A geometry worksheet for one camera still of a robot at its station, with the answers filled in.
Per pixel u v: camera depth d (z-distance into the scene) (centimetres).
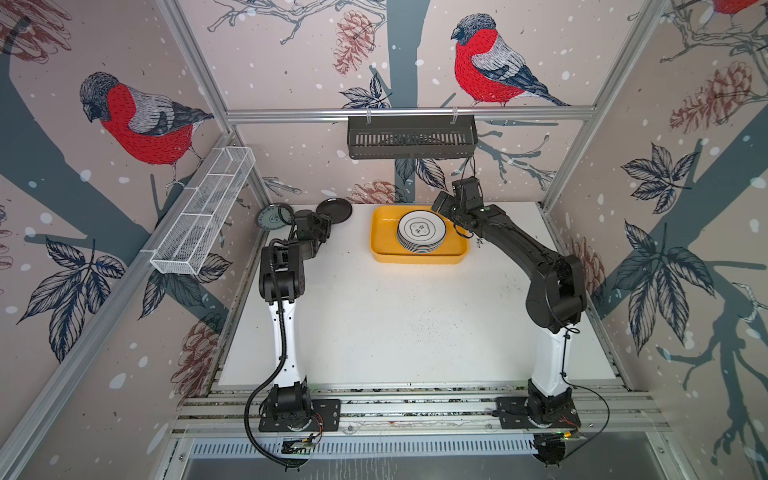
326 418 73
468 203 73
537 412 66
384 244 109
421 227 110
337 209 122
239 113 92
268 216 118
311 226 96
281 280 66
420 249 110
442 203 87
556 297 53
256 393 68
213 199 82
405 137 107
